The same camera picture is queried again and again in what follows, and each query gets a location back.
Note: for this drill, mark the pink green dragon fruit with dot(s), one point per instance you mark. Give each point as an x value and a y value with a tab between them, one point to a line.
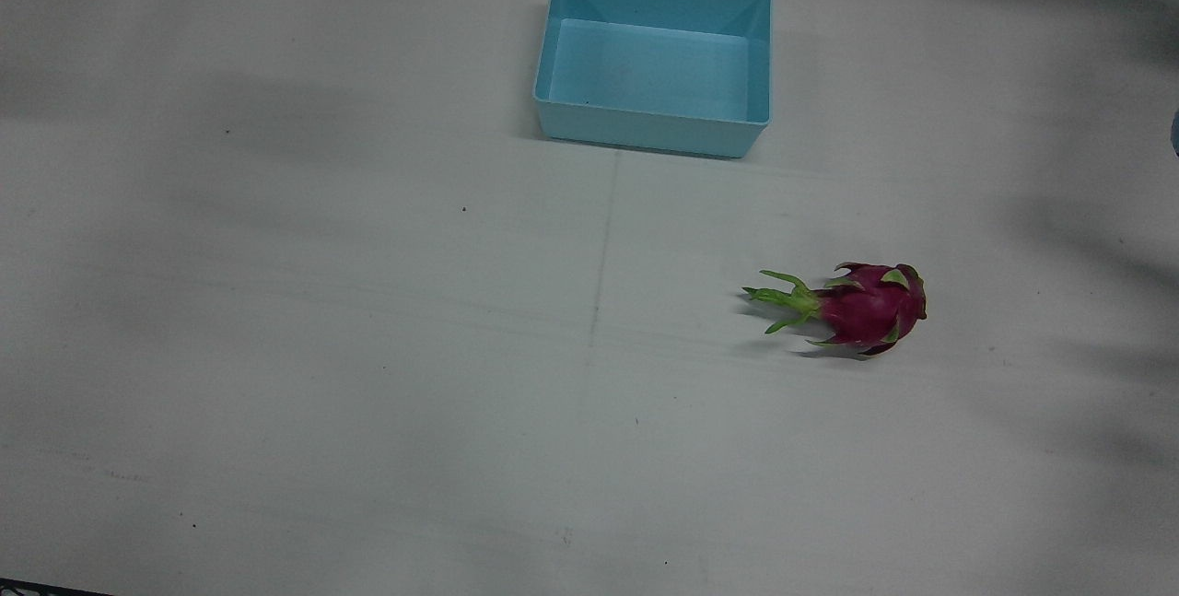
866	306

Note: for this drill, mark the blue grey teach pendant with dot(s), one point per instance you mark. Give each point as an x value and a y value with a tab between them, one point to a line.
1175	132

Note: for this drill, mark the light blue plastic bin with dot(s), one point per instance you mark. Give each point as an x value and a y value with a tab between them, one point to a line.
645	131

